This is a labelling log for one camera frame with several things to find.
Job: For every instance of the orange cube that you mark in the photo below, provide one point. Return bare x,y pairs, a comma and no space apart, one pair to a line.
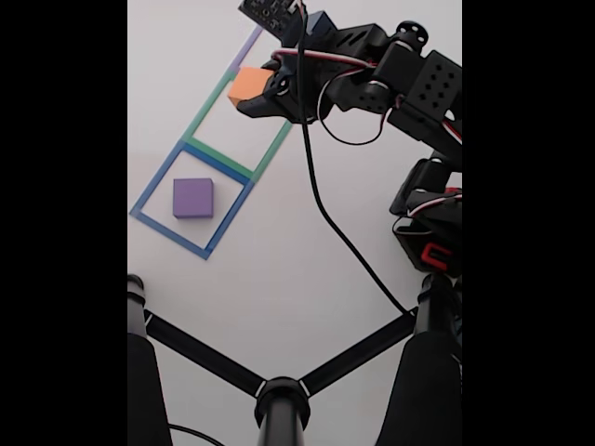
248,83

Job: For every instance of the large purple cube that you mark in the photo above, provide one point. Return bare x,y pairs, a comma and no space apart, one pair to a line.
193,197

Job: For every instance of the purple tape square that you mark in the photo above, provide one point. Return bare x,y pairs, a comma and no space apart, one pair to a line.
246,46

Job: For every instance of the green tape square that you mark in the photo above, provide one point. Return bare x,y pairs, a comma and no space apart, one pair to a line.
204,109

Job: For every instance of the blue tape square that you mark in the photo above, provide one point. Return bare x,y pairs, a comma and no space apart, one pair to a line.
155,183

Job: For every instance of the red table clamp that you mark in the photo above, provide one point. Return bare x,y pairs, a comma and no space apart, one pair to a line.
434,255

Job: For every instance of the black tripod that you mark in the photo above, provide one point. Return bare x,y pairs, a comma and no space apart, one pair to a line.
281,409

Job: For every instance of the black gripper camera board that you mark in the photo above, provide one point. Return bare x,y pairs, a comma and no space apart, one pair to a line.
274,14

